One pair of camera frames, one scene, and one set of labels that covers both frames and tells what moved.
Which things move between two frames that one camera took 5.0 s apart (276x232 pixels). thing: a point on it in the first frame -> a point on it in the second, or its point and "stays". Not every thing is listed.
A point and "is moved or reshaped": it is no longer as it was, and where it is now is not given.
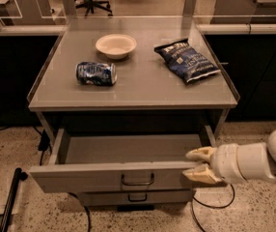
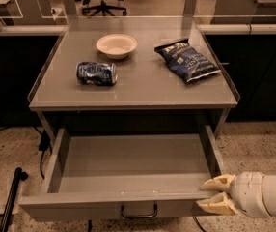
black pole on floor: (19, 175) stays
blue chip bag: (185, 61) stays
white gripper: (225, 162) -> (249, 193)
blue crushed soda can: (96, 72) stays
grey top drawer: (118, 162) is moved or reshaped
